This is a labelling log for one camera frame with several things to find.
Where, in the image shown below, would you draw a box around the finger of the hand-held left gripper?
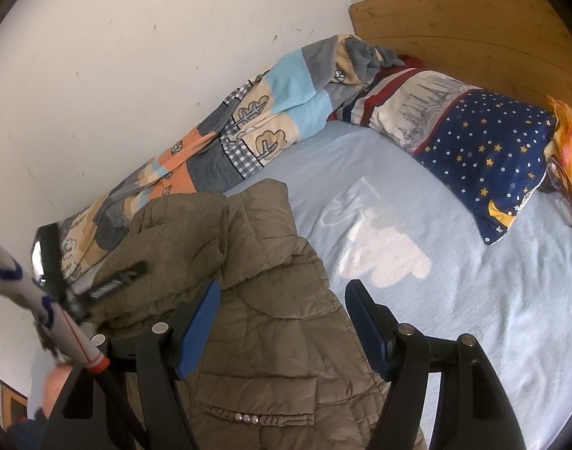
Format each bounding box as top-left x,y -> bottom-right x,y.
88,261 -> 150,302

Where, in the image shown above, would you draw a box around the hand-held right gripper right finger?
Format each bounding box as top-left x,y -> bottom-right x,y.
344,279 -> 533,450

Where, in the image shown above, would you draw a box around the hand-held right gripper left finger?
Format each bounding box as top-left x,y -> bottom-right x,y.
37,279 -> 221,450

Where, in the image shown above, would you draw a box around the olive puffer jacket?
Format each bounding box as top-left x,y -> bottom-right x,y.
91,179 -> 427,450

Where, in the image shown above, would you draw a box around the person's left hand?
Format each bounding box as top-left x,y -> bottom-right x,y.
41,363 -> 77,420

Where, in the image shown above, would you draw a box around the light blue bed sheet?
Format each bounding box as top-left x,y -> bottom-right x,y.
70,119 -> 572,450

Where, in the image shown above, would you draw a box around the patchwork quilt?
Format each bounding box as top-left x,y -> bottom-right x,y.
56,34 -> 411,287

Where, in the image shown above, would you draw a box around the navy star print pillow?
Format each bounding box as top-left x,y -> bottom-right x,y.
330,68 -> 559,246

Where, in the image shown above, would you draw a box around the eyeglasses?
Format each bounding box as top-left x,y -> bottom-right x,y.
539,152 -> 572,230

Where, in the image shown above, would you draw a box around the red cloth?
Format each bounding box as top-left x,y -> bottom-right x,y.
384,55 -> 425,73

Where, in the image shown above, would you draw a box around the wooden headboard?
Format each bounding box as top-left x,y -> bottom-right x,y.
349,0 -> 572,113

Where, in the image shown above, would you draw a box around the wooden frame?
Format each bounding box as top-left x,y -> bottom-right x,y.
0,370 -> 29,432

